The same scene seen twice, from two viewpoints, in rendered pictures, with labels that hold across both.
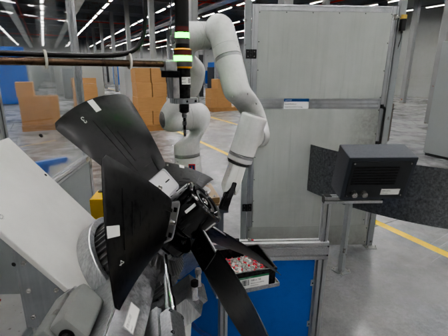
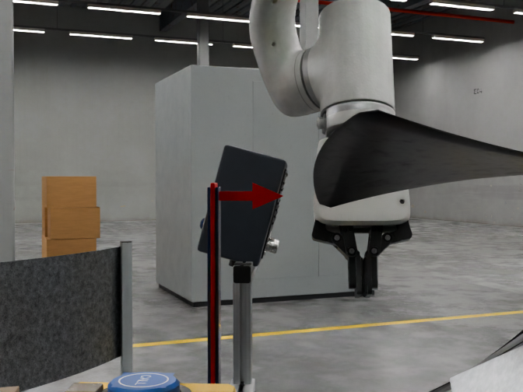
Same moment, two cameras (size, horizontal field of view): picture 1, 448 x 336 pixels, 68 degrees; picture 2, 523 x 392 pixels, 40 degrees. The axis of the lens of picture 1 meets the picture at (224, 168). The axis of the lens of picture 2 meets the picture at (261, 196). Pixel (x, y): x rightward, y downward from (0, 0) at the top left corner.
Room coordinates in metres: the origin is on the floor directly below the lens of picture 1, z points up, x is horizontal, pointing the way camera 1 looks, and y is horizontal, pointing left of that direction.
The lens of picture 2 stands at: (1.08, 0.76, 1.20)
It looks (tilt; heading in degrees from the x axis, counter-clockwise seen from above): 1 degrees down; 276
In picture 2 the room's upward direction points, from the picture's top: straight up
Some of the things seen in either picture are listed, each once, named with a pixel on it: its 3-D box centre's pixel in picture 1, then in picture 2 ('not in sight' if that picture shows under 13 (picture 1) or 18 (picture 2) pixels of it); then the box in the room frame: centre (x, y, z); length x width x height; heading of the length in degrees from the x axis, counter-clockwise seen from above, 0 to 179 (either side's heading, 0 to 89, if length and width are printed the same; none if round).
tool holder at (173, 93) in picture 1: (180, 82); not in sight; (0.83, 0.11, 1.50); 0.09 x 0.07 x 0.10; 128
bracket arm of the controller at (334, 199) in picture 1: (352, 199); (246, 265); (1.23, -0.51, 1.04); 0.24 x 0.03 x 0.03; 93
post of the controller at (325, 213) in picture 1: (325, 218); (242, 323); (1.23, -0.41, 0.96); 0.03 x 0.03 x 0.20; 3
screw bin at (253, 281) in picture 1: (239, 268); not in sight; (1.04, -0.06, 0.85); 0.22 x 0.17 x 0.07; 107
